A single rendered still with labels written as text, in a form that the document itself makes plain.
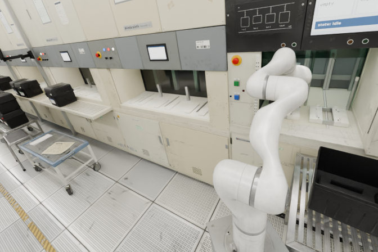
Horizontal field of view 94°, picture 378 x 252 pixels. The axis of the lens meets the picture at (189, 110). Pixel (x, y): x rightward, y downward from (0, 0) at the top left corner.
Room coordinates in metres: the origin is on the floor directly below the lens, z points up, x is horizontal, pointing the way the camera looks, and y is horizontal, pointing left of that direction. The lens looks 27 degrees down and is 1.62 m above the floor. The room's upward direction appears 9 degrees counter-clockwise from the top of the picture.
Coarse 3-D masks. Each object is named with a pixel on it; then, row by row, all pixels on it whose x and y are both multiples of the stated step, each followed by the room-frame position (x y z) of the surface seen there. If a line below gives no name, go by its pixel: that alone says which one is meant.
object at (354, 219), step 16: (320, 160) 0.69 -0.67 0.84; (336, 160) 0.65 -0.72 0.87; (352, 160) 0.61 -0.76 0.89; (368, 160) 0.57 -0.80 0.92; (320, 176) 0.62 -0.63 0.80; (336, 176) 0.63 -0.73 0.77; (352, 176) 0.60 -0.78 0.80; (368, 176) 0.56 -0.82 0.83; (320, 192) 0.48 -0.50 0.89; (336, 192) 0.44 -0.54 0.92; (352, 192) 0.53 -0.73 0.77; (368, 192) 0.52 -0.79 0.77; (320, 208) 0.46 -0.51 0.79; (336, 208) 0.43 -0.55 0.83; (352, 208) 0.40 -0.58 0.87; (368, 208) 0.38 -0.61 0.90; (352, 224) 0.39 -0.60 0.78; (368, 224) 0.37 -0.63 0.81
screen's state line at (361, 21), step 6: (354, 18) 0.80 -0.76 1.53; (360, 18) 0.79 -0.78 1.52; (366, 18) 0.78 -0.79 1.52; (372, 18) 0.77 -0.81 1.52; (318, 24) 0.87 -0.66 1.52; (324, 24) 0.86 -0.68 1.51; (330, 24) 0.85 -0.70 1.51; (336, 24) 0.83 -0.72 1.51; (342, 24) 0.82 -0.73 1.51; (348, 24) 0.81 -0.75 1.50; (354, 24) 0.80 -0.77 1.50; (360, 24) 0.79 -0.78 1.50; (366, 24) 0.77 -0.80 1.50; (372, 24) 0.76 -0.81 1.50
